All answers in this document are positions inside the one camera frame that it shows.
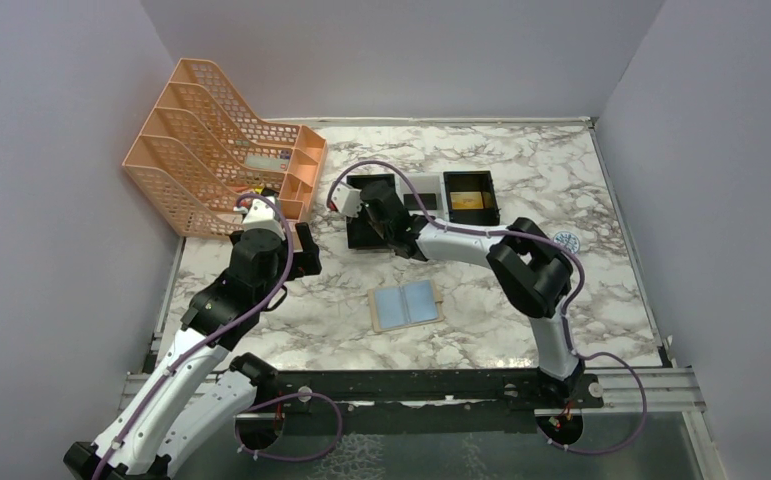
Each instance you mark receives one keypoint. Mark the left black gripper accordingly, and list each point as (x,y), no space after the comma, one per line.
(305,262)

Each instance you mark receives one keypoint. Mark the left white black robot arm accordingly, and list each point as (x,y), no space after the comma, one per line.
(164,424)

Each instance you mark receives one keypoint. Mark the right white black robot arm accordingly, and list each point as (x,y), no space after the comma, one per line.
(533,272)

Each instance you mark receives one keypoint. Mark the black card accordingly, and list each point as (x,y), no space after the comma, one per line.
(429,200)

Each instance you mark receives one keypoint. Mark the gold card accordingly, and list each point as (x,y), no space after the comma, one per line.
(467,200)

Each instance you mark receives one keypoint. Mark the black left tray bin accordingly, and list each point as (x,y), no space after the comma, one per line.
(360,235)

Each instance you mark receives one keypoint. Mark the black tray bin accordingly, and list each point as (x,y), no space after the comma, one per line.
(456,181)
(360,235)

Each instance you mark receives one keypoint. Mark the black right tray bin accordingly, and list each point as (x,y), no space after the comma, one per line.
(456,181)

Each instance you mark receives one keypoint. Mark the items in organizer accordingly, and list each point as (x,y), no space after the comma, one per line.
(249,168)

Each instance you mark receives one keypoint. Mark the peach plastic file organizer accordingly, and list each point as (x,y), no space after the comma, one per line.
(202,146)

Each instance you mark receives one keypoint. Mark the blue white round tin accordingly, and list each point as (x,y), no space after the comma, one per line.
(569,240)

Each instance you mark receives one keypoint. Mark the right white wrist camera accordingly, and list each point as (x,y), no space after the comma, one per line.
(346,200)

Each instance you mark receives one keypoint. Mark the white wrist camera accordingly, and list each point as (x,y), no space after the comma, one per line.
(259,215)
(346,200)

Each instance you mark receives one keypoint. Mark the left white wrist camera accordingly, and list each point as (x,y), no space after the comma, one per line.
(259,215)

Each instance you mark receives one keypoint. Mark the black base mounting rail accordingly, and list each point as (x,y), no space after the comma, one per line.
(396,402)

